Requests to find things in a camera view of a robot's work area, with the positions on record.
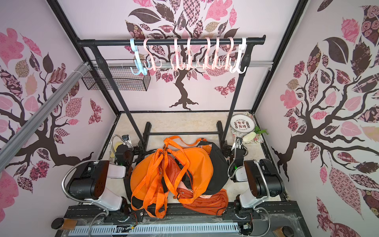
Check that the bright orange sling bag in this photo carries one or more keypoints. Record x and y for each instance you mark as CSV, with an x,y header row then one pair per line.
x,y
195,161

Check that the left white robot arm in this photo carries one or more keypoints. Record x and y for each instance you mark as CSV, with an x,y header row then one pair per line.
x,y
86,181

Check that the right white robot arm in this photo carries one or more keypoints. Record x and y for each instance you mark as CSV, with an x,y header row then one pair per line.
x,y
241,170

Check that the pink plastic hook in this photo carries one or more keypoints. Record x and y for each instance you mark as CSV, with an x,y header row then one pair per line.
x,y
216,64
227,60
177,62
150,64
206,64
191,64

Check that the light blue plastic hook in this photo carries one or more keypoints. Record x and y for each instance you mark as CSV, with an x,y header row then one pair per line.
x,y
140,69

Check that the white plastic hook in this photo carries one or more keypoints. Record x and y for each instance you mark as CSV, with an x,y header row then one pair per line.
x,y
237,66

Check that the dark orange waist bag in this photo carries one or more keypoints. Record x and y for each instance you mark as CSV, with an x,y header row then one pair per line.
x,y
215,205

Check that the round plate with characters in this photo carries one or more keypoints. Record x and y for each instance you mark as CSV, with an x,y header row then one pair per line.
x,y
242,123

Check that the white toy radish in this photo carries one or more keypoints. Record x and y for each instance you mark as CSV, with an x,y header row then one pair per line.
x,y
249,137

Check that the floral cloth mat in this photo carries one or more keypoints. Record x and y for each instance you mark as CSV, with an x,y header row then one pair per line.
x,y
258,139

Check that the yellow sponge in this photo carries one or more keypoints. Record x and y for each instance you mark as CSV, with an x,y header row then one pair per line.
x,y
117,146

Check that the right metal flex conduit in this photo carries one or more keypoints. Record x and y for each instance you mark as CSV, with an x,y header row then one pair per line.
x,y
262,200

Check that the black clothes rack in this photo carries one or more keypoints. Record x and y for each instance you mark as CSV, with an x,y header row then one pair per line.
x,y
144,137

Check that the black wire basket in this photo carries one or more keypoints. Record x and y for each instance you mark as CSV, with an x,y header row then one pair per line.
x,y
125,80

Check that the orange backpack with straps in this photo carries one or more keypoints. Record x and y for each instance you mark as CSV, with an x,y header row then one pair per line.
x,y
148,183

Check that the white perforated cable tray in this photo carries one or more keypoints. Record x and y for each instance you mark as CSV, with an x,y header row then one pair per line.
x,y
147,229

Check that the grey aluminium rail left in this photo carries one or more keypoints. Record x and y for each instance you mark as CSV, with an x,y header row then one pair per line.
x,y
11,148

